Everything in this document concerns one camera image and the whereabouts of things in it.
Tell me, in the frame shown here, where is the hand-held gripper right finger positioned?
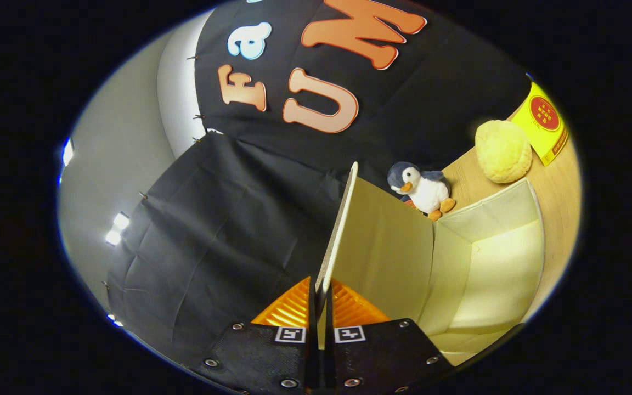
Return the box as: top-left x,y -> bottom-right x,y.
321,279 -> 455,393

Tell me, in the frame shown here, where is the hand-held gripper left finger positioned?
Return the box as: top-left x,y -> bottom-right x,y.
193,276 -> 320,393

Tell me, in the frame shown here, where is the beige fabric storage box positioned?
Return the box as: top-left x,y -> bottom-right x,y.
316,162 -> 546,367

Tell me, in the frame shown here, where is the black backdrop cloth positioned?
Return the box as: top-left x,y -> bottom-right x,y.
106,0 -> 533,368

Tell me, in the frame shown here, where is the penguin plush toy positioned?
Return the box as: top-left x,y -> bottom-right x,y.
387,162 -> 456,222

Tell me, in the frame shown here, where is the yellow round plush cushion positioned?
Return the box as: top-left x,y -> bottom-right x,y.
475,120 -> 533,184

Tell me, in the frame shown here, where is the yellow book with red circle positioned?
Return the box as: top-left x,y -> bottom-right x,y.
511,82 -> 569,166

